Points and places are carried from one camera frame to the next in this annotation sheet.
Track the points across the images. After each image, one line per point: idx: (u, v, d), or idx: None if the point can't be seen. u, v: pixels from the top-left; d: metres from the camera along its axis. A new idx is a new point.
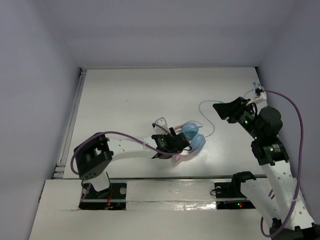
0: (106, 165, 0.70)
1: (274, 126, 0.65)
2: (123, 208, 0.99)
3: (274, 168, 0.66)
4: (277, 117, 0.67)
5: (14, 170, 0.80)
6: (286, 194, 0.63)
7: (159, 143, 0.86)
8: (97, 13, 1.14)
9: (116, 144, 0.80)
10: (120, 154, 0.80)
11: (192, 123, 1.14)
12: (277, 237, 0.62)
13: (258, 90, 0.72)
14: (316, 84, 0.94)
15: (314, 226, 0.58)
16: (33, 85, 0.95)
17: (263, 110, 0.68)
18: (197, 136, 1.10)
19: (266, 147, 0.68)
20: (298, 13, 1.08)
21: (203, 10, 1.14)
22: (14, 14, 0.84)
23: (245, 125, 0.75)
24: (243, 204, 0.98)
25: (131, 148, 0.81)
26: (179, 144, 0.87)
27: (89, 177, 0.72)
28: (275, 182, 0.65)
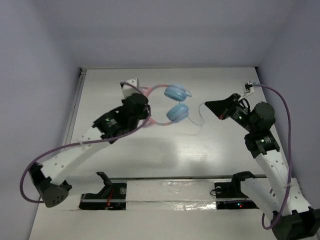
0: (58, 188, 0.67)
1: (267, 121, 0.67)
2: (124, 208, 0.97)
3: (266, 157, 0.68)
4: (270, 111, 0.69)
5: (14, 170, 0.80)
6: (280, 180, 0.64)
7: (107, 132, 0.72)
8: (97, 13, 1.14)
9: (52, 164, 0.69)
10: (67, 170, 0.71)
11: (180, 88, 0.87)
12: (277, 227, 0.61)
13: (247, 84, 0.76)
14: (316, 84, 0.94)
15: (311, 209, 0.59)
16: (33, 85, 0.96)
17: (258, 106, 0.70)
18: (181, 105, 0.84)
19: (258, 140, 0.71)
20: (298, 13, 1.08)
21: (202, 10, 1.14)
22: (13, 13, 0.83)
23: (239, 121, 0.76)
24: (243, 204, 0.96)
25: (72, 158, 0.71)
26: (132, 112, 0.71)
27: (57, 203, 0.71)
28: (268, 170, 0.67)
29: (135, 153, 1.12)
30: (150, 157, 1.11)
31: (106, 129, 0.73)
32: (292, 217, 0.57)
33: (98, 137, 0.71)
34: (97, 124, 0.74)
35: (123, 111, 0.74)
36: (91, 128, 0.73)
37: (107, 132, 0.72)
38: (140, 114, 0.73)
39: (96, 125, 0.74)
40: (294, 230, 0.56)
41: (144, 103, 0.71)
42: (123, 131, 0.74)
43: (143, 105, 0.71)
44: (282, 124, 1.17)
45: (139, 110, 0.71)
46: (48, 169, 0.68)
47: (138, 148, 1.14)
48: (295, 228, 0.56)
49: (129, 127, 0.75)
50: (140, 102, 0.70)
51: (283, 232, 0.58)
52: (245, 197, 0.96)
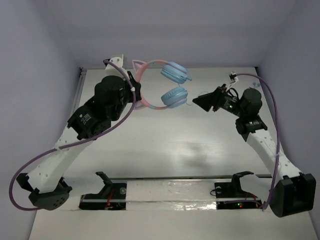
0: (51, 195, 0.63)
1: (255, 104, 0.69)
2: (124, 208, 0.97)
3: (255, 135, 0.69)
4: (256, 94, 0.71)
5: (14, 169, 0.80)
6: (269, 152, 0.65)
7: (83, 130, 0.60)
8: (97, 13, 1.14)
9: (36, 174, 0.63)
10: (54, 177, 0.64)
11: (180, 68, 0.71)
12: (273, 200, 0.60)
13: (232, 75, 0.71)
14: (315, 84, 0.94)
15: (301, 174, 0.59)
16: (33, 85, 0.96)
17: (246, 91, 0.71)
18: (178, 90, 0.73)
19: (247, 123, 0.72)
20: (298, 13, 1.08)
21: (202, 11, 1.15)
22: (13, 13, 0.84)
23: (230, 110, 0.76)
24: (243, 204, 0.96)
25: (56, 165, 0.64)
26: (106, 99, 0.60)
27: (59, 204, 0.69)
28: (259, 147, 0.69)
29: (135, 153, 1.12)
30: (150, 157, 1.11)
31: (82, 126, 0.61)
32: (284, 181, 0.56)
33: (75, 139, 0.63)
34: (71, 124, 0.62)
35: (96, 101, 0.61)
36: (65, 130, 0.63)
37: (83, 129, 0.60)
38: (116, 100, 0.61)
39: (70, 124, 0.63)
40: (289, 194, 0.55)
41: (119, 86, 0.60)
42: (102, 124, 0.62)
43: (117, 89, 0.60)
44: (282, 124, 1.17)
45: (114, 95, 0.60)
46: (33, 181, 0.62)
47: (137, 148, 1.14)
48: (290, 191, 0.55)
49: (110, 118, 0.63)
50: (113, 90, 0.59)
51: (281, 202, 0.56)
52: (245, 197, 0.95)
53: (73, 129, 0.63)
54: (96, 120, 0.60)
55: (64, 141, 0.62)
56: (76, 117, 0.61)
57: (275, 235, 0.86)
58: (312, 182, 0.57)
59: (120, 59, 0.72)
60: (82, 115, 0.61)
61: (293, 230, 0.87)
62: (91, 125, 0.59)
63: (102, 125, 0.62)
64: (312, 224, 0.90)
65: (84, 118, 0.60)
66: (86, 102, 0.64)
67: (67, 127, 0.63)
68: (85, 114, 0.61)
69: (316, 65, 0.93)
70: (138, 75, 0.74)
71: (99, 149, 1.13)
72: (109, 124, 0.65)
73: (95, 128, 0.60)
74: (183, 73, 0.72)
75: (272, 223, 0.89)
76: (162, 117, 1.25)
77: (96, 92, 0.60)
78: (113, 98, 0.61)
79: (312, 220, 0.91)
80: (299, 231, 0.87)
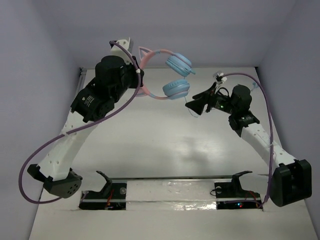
0: (65, 182, 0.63)
1: (245, 100, 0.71)
2: (124, 208, 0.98)
3: (248, 129, 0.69)
4: (244, 89, 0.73)
5: (15, 169, 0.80)
6: (264, 142, 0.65)
7: (87, 113, 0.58)
8: (97, 13, 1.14)
9: (46, 163, 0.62)
10: (66, 163, 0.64)
11: (185, 60, 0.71)
12: (273, 188, 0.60)
13: (218, 78, 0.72)
14: (315, 84, 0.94)
15: (296, 161, 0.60)
16: (33, 85, 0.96)
17: (235, 88, 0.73)
18: (181, 81, 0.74)
19: (240, 118, 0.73)
20: (298, 13, 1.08)
21: (202, 11, 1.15)
22: (13, 13, 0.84)
23: (222, 109, 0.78)
24: (243, 204, 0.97)
25: (66, 150, 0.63)
26: (108, 79, 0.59)
27: (73, 192, 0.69)
28: (253, 139, 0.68)
29: (135, 153, 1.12)
30: (150, 157, 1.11)
31: (85, 109, 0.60)
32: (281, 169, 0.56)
33: (82, 123, 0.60)
34: (74, 109, 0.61)
35: (98, 82, 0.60)
36: (69, 115, 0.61)
37: (88, 112, 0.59)
38: (118, 79, 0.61)
39: (73, 109, 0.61)
40: (286, 181, 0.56)
41: (120, 65, 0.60)
42: (106, 105, 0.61)
43: (119, 67, 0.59)
44: (282, 124, 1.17)
45: (115, 74, 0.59)
46: (45, 169, 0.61)
47: (137, 147, 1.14)
48: (287, 178, 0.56)
49: (113, 98, 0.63)
50: (114, 67, 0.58)
51: (280, 191, 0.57)
52: (245, 197, 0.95)
53: (77, 113, 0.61)
54: (99, 101, 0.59)
55: (70, 126, 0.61)
56: (78, 100, 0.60)
57: (275, 235, 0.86)
58: (308, 168, 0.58)
59: (127, 43, 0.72)
60: (84, 98, 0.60)
61: (293, 230, 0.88)
62: (95, 106, 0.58)
63: (106, 106, 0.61)
64: (312, 224, 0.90)
65: (87, 101, 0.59)
66: (87, 85, 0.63)
67: (71, 111, 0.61)
68: (87, 96, 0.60)
69: (316, 65, 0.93)
70: (142, 62, 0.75)
71: (99, 149, 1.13)
72: (112, 105, 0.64)
73: (100, 109, 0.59)
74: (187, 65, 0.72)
75: (272, 223, 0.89)
76: (161, 116, 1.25)
77: (97, 72, 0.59)
78: (115, 77, 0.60)
79: (312, 220, 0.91)
80: (299, 231, 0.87)
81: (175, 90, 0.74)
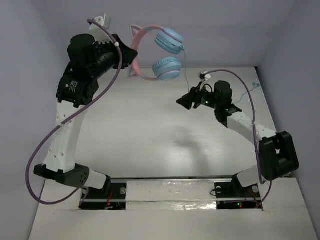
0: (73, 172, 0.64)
1: (227, 92, 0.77)
2: (124, 208, 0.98)
3: (232, 117, 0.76)
4: (225, 84, 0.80)
5: (15, 167, 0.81)
6: (246, 124, 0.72)
7: (76, 98, 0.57)
8: (97, 12, 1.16)
9: (52, 159, 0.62)
10: (71, 153, 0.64)
11: (174, 36, 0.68)
12: (264, 167, 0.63)
13: (202, 75, 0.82)
14: (313, 82, 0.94)
15: (278, 133, 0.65)
16: (33, 83, 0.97)
17: (217, 84, 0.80)
18: (171, 59, 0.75)
19: (224, 111, 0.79)
20: (296, 13, 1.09)
21: (201, 10, 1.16)
22: (13, 11, 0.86)
23: (207, 105, 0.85)
24: (243, 204, 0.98)
25: (67, 140, 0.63)
26: (84, 59, 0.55)
27: (85, 180, 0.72)
28: (238, 125, 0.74)
29: (134, 153, 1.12)
30: (149, 157, 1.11)
31: (72, 95, 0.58)
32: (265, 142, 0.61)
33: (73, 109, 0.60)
34: (61, 97, 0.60)
35: (75, 66, 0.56)
36: (59, 105, 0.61)
37: (76, 97, 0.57)
38: (93, 57, 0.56)
39: (60, 98, 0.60)
40: (270, 152, 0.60)
41: (92, 41, 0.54)
42: (92, 85, 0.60)
43: (91, 44, 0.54)
44: (282, 124, 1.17)
45: (89, 52, 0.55)
46: (53, 165, 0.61)
47: (137, 147, 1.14)
48: (270, 149, 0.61)
49: (96, 77, 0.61)
50: (87, 44, 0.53)
51: (269, 164, 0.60)
52: (245, 197, 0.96)
53: (65, 102, 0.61)
54: (84, 83, 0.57)
55: (63, 116, 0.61)
56: (62, 89, 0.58)
57: (275, 235, 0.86)
58: (288, 137, 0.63)
59: (108, 20, 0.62)
60: (67, 84, 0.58)
61: (293, 230, 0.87)
62: (82, 90, 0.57)
63: (92, 86, 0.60)
64: (312, 224, 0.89)
65: (71, 86, 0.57)
66: (65, 71, 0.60)
67: (58, 102, 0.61)
68: (70, 82, 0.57)
69: (314, 63, 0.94)
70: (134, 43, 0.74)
71: (98, 149, 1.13)
72: (97, 84, 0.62)
73: (87, 91, 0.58)
74: (178, 42, 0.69)
75: (272, 223, 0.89)
76: (161, 116, 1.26)
77: (71, 56, 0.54)
78: (90, 55, 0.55)
79: (312, 220, 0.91)
80: (299, 231, 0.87)
81: (162, 69, 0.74)
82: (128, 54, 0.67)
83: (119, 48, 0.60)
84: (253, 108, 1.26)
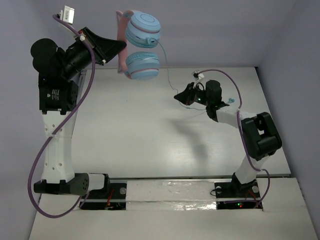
0: (74, 181, 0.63)
1: (216, 91, 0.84)
2: (123, 208, 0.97)
3: (220, 109, 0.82)
4: (215, 82, 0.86)
5: (15, 168, 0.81)
6: (231, 112, 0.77)
7: (62, 105, 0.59)
8: (96, 12, 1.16)
9: (52, 173, 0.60)
10: (67, 162, 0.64)
11: (144, 28, 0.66)
12: (250, 147, 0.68)
13: (195, 74, 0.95)
14: (313, 81, 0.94)
15: (259, 115, 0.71)
16: (32, 83, 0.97)
17: (207, 82, 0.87)
18: (146, 55, 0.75)
19: (214, 108, 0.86)
20: (297, 11, 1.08)
21: (200, 10, 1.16)
22: (12, 13, 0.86)
23: (200, 102, 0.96)
24: (243, 204, 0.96)
25: (62, 150, 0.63)
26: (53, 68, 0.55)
27: (87, 187, 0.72)
28: (225, 116, 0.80)
29: (133, 153, 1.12)
30: (148, 156, 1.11)
31: (56, 104, 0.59)
32: (247, 122, 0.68)
33: (60, 117, 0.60)
34: (45, 108, 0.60)
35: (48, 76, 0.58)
36: (44, 117, 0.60)
37: (61, 105, 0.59)
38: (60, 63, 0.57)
39: (45, 109, 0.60)
40: (252, 130, 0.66)
41: (54, 49, 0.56)
42: (73, 90, 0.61)
43: (55, 52, 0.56)
44: (283, 124, 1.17)
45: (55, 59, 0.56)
46: (54, 178, 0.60)
47: (136, 147, 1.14)
48: (253, 128, 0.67)
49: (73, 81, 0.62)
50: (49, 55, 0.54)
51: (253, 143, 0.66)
52: (245, 197, 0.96)
53: (51, 111, 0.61)
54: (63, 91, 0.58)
55: (52, 126, 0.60)
56: (43, 101, 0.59)
57: (275, 235, 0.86)
58: (268, 117, 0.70)
59: (71, 13, 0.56)
60: (49, 94, 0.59)
61: (293, 230, 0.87)
62: (66, 96, 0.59)
63: (73, 91, 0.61)
64: (312, 224, 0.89)
65: (53, 95, 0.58)
66: (39, 84, 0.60)
67: (43, 113, 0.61)
68: (50, 91, 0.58)
69: (315, 63, 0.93)
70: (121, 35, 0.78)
71: (98, 149, 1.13)
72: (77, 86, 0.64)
73: (70, 96, 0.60)
74: (146, 33, 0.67)
75: (272, 224, 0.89)
76: (161, 116, 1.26)
77: (41, 69, 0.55)
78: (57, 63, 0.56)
79: (313, 221, 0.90)
80: (300, 232, 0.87)
81: (133, 66, 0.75)
82: (105, 48, 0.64)
83: (85, 42, 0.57)
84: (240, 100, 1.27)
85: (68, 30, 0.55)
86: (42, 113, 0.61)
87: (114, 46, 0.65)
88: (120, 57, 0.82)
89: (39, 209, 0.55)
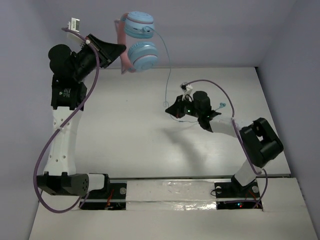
0: (76, 176, 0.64)
1: (205, 101, 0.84)
2: (124, 208, 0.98)
3: (212, 120, 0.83)
4: (202, 93, 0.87)
5: (15, 168, 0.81)
6: (225, 121, 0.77)
7: (71, 102, 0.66)
8: (97, 12, 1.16)
9: (55, 165, 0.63)
10: (71, 156, 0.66)
11: (140, 20, 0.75)
12: (252, 156, 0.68)
13: (183, 87, 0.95)
14: (314, 82, 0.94)
15: (255, 122, 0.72)
16: (32, 83, 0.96)
17: (195, 94, 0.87)
18: (145, 43, 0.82)
19: (206, 118, 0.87)
20: (297, 12, 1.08)
21: (201, 10, 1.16)
22: (12, 12, 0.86)
23: (189, 113, 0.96)
24: (242, 204, 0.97)
25: (67, 144, 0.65)
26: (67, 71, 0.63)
27: (86, 189, 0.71)
28: (220, 125, 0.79)
29: (133, 153, 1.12)
30: (148, 157, 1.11)
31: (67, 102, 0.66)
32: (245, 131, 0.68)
33: (68, 112, 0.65)
34: (56, 104, 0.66)
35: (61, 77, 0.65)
36: (54, 112, 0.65)
37: (71, 102, 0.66)
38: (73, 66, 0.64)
39: (55, 105, 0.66)
40: (253, 139, 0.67)
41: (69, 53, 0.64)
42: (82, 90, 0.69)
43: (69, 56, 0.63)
44: (283, 124, 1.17)
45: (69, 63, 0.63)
46: (56, 169, 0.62)
47: (136, 147, 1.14)
48: (252, 136, 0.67)
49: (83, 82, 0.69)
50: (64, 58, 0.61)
51: (255, 152, 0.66)
52: (245, 197, 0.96)
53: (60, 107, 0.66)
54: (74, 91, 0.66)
55: (60, 120, 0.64)
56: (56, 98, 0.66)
57: (275, 235, 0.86)
58: (264, 122, 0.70)
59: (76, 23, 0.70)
60: (61, 92, 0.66)
61: (293, 230, 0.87)
62: (76, 95, 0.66)
63: (81, 91, 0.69)
64: (312, 224, 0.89)
65: (65, 93, 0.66)
66: (52, 84, 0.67)
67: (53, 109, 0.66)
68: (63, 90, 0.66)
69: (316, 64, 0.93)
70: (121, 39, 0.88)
71: (98, 149, 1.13)
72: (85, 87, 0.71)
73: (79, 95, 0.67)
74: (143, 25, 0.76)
75: (272, 223, 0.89)
76: (161, 116, 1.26)
77: (56, 69, 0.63)
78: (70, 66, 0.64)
79: (312, 220, 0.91)
80: (299, 232, 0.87)
81: (135, 55, 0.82)
82: (108, 51, 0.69)
83: (92, 46, 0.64)
84: (233, 110, 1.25)
85: (77, 37, 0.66)
86: (52, 109, 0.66)
87: (116, 49, 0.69)
88: (122, 59, 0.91)
89: (40, 198, 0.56)
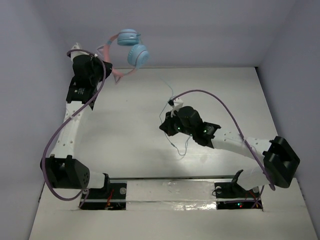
0: (80, 164, 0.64)
1: (193, 116, 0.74)
2: (124, 208, 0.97)
3: (216, 138, 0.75)
4: (188, 108, 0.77)
5: (15, 168, 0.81)
6: (235, 141, 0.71)
7: (84, 98, 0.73)
8: (97, 12, 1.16)
9: (62, 148, 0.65)
10: (77, 144, 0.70)
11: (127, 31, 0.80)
12: (275, 179, 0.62)
13: (170, 102, 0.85)
14: (314, 82, 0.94)
15: (272, 142, 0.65)
16: (32, 83, 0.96)
17: (180, 111, 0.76)
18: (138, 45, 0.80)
19: (203, 135, 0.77)
20: (297, 12, 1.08)
21: (201, 10, 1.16)
22: (13, 12, 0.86)
23: (180, 130, 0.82)
24: (243, 204, 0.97)
25: (75, 132, 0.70)
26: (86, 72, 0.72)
27: (87, 182, 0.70)
28: (229, 145, 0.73)
29: (133, 153, 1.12)
30: (148, 157, 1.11)
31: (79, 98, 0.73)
32: (267, 156, 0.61)
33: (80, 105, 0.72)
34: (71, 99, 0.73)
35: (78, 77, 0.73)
36: (68, 104, 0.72)
37: (84, 98, 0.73)
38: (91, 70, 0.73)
39: (70, 99, 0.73)
40: (277, 165, 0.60)
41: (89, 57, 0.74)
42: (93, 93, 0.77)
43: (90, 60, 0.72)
44: (283, 124, 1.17)
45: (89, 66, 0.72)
46: (63, 152, 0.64)
47: (136, 147, 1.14)
48: (276, 161, 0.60)
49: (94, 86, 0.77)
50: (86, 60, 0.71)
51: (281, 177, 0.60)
52: (245, 197, 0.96)
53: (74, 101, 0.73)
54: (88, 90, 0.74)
55: (72, 111, 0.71)
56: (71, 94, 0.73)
57: (275, 235, 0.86)
58: (283, 141, 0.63)
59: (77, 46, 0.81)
60: (76, 90, 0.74)
61: (293, 230, 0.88)
62: (89, 94, 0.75)
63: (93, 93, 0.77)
64: (312, 224, 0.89)
65: (80, 91, 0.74)
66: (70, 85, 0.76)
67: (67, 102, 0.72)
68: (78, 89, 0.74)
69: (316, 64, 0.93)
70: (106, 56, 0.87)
71: (97, 150, 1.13)
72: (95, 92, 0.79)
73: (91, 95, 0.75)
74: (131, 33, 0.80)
75: (272, 223, 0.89)
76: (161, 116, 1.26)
77: (76, 69, 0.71)
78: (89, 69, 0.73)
79: (312, 220, 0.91)
80: (299, 232, 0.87)
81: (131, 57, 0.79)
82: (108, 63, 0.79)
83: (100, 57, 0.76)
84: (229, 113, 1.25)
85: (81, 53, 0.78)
86: (67, 103, 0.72)
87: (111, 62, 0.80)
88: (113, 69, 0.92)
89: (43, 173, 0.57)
